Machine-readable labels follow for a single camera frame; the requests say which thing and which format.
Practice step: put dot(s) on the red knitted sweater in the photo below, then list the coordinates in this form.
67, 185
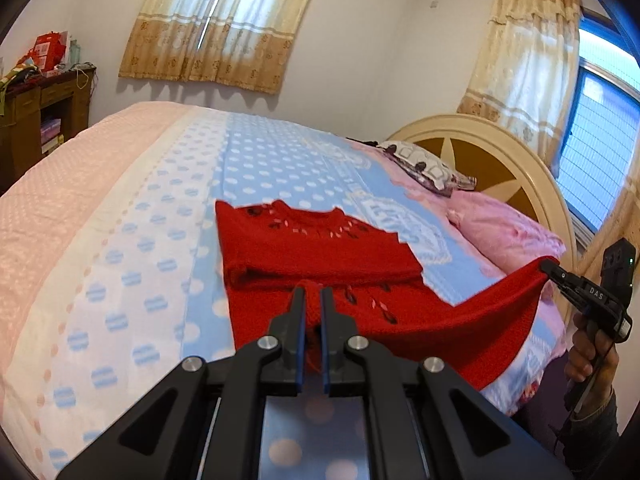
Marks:
320, 250

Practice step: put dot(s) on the person's right hand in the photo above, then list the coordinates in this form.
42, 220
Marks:
590, 360

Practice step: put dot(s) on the brown wooden desk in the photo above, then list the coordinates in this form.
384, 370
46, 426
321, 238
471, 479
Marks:
25, 125

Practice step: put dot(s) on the colourful striped cloth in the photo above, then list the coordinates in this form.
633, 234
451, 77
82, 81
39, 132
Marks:
17, 74

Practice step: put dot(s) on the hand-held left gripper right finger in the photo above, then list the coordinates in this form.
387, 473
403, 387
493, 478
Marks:
327, 345

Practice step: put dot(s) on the pink and blue dotted bed sheet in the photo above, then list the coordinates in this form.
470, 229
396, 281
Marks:
125, 240

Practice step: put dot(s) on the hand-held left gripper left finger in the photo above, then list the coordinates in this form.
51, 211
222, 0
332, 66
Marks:
300, 345

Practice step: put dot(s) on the patterned white and brown pillow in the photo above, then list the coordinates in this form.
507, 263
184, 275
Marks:
430, 167

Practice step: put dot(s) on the pink storage boxes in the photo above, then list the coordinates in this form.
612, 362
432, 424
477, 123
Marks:
50, 135

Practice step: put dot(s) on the cream and brown bed headboard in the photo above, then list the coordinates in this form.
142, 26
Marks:
510, 150

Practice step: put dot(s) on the person's right forearm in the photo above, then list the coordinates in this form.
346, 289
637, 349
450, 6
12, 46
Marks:
592, 430

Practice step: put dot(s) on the pink pillow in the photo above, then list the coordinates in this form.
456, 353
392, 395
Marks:
505, 225

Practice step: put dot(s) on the window with blue frame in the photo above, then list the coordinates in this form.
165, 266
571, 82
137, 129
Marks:
600, 135

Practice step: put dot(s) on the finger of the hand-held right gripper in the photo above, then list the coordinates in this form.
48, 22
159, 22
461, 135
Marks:
575, 282
572, 300

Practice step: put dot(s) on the beige curtain with valance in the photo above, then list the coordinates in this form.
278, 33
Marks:
225, 25

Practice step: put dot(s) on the red gift bag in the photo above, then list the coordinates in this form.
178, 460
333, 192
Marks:
49, 50

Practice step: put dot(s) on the clear glass bottle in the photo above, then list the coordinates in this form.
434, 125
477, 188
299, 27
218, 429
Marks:
74, 51

